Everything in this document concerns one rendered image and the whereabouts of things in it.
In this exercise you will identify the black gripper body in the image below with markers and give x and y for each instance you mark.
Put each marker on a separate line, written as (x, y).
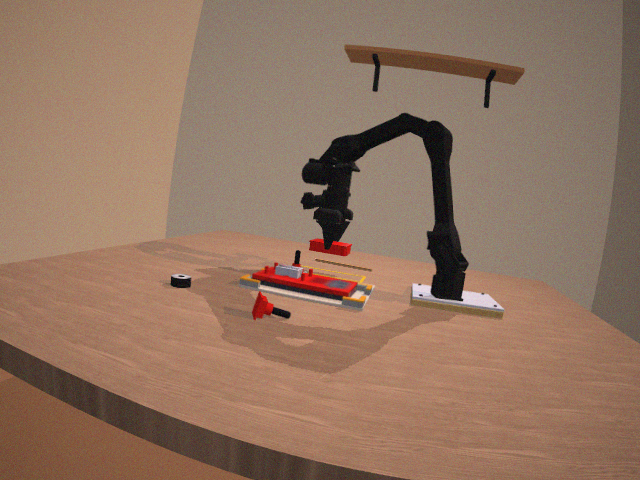
(336, 205)

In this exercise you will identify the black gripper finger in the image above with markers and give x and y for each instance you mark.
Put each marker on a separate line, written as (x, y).
(341, 230)
(330, 231)

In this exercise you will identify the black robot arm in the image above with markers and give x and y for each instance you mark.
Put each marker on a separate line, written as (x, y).
(443, 242)

